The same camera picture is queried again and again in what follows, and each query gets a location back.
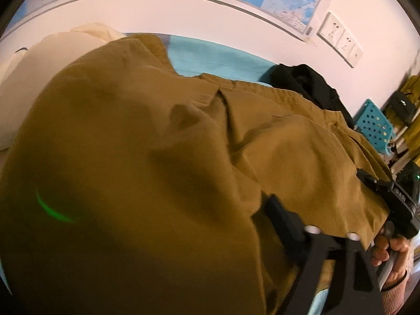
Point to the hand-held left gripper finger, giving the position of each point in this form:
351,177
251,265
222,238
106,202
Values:
282,216

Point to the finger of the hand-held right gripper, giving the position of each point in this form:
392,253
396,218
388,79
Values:
372,180

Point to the mustard button shirt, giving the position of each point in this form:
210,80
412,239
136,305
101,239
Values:
147,157

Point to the person's right forearm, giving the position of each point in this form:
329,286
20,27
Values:
395,297

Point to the person's right hand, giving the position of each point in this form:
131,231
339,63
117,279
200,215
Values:
392,261

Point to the blue perforated plastic basket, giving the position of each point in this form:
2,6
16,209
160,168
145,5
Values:
374,124

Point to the black device on stand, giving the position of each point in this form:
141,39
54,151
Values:
404,104

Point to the black garment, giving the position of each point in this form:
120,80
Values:
308,85

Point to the cream pillow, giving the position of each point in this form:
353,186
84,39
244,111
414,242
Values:
42,72

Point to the white wall socket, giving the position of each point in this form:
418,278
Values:
356,54
344,41
330,28

